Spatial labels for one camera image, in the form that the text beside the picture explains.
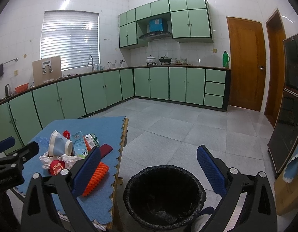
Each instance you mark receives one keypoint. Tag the red paper cup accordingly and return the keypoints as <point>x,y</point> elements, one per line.
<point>56,166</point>

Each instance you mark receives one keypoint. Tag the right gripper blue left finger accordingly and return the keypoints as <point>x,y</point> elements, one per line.
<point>82,171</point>

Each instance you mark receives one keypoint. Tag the chrome kitchen faucet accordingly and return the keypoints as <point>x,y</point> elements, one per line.
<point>91,63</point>

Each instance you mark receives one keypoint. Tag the dark red scouring pad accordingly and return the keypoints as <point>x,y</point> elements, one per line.
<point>105,150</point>

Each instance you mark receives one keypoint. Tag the green thermos bottle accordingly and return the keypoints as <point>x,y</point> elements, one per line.
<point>225,59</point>

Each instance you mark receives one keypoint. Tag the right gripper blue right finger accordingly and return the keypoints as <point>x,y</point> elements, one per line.
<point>213,169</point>

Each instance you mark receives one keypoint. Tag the dark glass display cabinet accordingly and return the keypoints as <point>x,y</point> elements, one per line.
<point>284,138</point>

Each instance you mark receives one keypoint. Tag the black wok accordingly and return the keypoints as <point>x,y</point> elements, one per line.
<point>165,60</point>

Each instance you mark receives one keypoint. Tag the green kitchen cabinets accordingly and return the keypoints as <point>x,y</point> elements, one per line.
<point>187,20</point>
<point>24,115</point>

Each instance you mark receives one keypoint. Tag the green white milk carton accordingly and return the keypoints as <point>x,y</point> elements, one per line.
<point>91,141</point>

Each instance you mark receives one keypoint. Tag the blue white paper cup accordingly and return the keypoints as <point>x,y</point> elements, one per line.
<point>59,145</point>

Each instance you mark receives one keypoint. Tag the blue milk carton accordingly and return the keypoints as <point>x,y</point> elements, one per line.
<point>79,146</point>

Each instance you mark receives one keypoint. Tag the red plastic bag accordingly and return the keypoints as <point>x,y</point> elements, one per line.
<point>66,134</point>

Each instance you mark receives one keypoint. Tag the green lower kitchen cabinets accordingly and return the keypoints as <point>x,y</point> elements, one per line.
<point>24,115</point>

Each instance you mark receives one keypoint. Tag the white tissue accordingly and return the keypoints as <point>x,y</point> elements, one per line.
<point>69,161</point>

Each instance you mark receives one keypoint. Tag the window with white blinds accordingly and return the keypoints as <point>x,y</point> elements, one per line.
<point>72,35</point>

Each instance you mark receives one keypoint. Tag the brown wooden door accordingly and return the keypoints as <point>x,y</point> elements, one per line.
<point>248,63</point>
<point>276,35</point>

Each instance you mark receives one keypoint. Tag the red plastic basin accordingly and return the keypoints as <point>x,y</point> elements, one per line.
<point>21,88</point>

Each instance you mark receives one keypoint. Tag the blue plastic bag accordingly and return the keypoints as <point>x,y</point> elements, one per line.
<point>43,142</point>

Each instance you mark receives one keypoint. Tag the blue felt table mat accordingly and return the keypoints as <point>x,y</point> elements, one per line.
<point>109,131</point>

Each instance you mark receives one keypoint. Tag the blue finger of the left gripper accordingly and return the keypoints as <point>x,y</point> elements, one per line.
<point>23,155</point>
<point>7,143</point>

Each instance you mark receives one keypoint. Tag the black lined trash bin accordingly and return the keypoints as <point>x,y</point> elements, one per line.
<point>164,197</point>

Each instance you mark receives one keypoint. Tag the steel electric kettle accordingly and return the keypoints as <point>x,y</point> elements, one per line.
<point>8,91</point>

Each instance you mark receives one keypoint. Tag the orange foam fruit net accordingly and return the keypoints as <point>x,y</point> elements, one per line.
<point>99,174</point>

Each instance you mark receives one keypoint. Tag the wall towel bar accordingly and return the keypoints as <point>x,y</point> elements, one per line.
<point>9,61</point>

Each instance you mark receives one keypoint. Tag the cardboard water purifier box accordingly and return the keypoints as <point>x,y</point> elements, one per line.
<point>46,70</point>

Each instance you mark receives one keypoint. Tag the black range hood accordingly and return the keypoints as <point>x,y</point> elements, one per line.
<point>150,36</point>

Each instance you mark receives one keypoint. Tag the white cooking pot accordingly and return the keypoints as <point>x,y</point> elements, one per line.
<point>151,60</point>

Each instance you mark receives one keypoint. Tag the blue box on hood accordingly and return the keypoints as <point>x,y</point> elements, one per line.
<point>157,25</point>

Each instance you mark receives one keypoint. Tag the green upper kitchen cabinets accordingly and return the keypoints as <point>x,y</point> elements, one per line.
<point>187,20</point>

